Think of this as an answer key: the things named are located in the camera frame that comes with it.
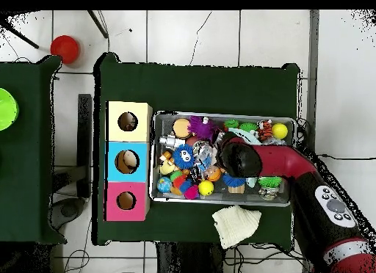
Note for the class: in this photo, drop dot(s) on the purple spiky ball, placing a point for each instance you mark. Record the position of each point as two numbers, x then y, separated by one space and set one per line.
202 128

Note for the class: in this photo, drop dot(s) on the mint green knit cloth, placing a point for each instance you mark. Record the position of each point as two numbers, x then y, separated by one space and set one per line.
244 134

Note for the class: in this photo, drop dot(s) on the cream knit cloth roll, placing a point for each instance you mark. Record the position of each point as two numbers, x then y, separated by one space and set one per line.
235 225

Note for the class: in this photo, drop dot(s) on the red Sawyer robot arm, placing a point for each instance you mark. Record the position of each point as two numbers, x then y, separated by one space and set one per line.
288 161

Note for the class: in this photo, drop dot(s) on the clear mesh bin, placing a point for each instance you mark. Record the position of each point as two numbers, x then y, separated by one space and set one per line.
163 125

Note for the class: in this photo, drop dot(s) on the wooden three-hole box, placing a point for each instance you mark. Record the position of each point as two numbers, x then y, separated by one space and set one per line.
141 161

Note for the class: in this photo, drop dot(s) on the blue fuzzy monster toy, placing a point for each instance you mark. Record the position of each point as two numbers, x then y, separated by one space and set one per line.
184 157

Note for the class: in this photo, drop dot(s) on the yellow ball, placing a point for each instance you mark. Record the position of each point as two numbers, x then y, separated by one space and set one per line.
205 188

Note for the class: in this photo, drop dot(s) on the dark green tablecloth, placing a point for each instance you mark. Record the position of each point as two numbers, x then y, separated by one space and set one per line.
176 85

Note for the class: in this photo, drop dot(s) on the orange tiger plush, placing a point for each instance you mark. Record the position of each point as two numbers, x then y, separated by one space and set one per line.
265 130

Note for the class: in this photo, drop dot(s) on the green spiky ball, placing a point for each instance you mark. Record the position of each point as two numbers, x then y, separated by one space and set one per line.
270 182

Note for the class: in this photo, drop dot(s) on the black upright bar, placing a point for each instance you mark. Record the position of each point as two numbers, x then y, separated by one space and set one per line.
84 138

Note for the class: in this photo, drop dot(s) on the black tripod leg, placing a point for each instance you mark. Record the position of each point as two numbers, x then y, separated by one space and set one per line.
98 24
20 35

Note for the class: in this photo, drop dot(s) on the red round object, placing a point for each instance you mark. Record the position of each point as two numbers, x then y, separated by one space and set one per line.
64 49

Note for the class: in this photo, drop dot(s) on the green covered side table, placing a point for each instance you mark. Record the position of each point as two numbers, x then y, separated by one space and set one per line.
29 167

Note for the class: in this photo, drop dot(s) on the lime green round object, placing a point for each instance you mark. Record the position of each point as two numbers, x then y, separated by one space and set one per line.
4 108

